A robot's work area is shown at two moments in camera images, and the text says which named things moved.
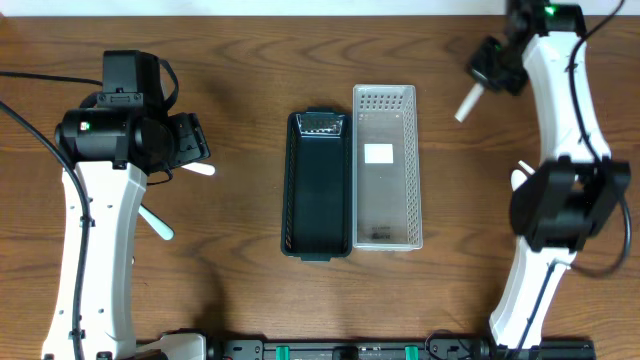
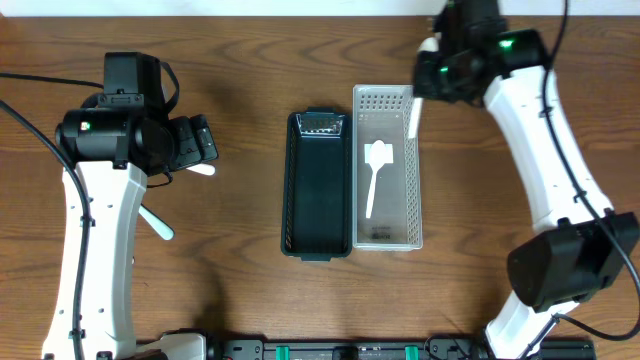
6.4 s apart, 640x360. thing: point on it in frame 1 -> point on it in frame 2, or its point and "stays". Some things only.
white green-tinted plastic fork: [161, 228] stays
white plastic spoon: [469, 102] -> [377, 154]
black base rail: [442, 349] stays
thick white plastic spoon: [200, 168] stays
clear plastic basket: [387, 209] stays
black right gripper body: [500, 66] -> [445, 78]
